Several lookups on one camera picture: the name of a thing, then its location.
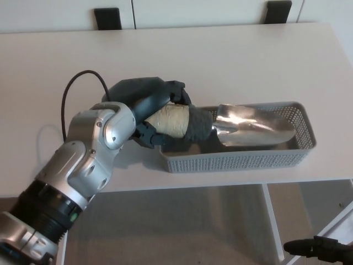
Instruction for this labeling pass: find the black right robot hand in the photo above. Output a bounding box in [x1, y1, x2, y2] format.
[283, 235, 353, 262]

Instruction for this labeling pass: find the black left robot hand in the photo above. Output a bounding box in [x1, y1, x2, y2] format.
[101, 77, 194, 150]

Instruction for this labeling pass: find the metal shovel with handle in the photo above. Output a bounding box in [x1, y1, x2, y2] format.
[145, 103, 296, 147]

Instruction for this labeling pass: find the white desk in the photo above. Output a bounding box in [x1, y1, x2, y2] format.
[0, 22, 353, 265]

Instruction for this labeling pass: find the white cabinet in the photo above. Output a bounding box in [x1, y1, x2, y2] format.
[0, 0, 353, 35]

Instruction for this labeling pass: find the grey perforated plastic basket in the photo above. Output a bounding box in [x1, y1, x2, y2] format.
[159, 101, 317, 174]

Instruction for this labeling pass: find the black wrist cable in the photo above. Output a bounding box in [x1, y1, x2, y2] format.
[61, 71, 110, 139]

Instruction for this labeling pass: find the black cabinet handle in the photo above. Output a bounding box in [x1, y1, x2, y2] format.
[266, 1, 292, 24]
[93, 8, 122, 30]

